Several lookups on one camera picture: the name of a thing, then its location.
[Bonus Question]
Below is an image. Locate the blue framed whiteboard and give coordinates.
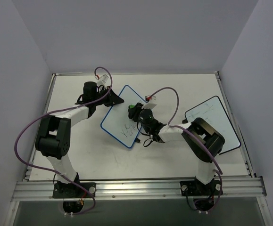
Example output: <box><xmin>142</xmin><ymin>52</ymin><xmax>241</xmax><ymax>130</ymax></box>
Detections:
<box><xmin>100</xmin><ymin>85</ymin><xmax>146</xmax><ymax>148</ymax></box>

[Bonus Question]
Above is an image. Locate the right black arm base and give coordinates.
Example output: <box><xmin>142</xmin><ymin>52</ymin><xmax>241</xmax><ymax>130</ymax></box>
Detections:
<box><xmin>180</xmin><ymin>179</ymin><xmax>223</xmax><ymax>214</ymax></box>

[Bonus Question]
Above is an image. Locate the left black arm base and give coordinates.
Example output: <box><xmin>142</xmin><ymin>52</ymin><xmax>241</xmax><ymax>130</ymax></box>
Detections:
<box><xmin>52</xmin><ymin>181</ymin><xmax>96</xmax><ymax>214</ymax></box>

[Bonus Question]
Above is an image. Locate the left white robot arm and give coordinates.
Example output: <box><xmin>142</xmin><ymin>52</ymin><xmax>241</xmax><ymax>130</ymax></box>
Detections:
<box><xmin>35</xmin><ymin>81</ymin><xmax>124</xmax><ymax>197</ymax></box>

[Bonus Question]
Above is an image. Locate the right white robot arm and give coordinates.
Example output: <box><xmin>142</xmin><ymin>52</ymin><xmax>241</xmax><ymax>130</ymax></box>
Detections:
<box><xmin>128</xmin><ymin>103</ymin><xmax>225</xmax><ymax>194</ymax></box>

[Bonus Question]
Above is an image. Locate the black framed whiteboard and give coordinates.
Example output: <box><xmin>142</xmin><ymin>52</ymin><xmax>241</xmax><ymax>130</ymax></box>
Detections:
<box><xmin>185</xmin><ymin>96</ymin><xmax>241</xmax><ymax>154</ymax></box>

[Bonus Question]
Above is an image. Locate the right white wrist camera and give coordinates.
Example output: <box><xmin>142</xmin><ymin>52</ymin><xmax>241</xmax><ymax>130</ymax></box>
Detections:
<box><xmin>141</xmin><ymin>96</ymin><xmax>157</xmax><ymax>110</ymax></box>

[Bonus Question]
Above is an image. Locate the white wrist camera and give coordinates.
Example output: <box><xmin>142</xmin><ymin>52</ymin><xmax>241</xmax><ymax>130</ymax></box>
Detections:
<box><xmin>141</xmin><ymin>96</ymin><xmax>157</xmax><ymax>110</ymax></box>
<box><xmin>96</xmin><ymin>74</ymin><xmax>109</xmax><ymax>87</ymax></box>

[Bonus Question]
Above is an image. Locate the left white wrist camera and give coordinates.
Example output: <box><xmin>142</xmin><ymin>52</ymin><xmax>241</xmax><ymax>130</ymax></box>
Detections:
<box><xmin>96</xmin><ymin>74</ymin><xmax>109</xmax><ymax>87</ymax></box>

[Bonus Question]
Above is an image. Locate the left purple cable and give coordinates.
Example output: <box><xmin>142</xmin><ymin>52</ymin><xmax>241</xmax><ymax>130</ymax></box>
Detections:
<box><xmin>14</xmin><ymin>66</ymin><xmax>96</xmax><ymax>216</ymax></box>

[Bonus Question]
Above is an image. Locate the aluminium mounting rail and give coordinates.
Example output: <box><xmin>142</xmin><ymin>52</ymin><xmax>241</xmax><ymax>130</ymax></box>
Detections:
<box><xmin>7</xmin><ymin>177</ymin><xmax>273</xmax><ymax>226</ymax></box>

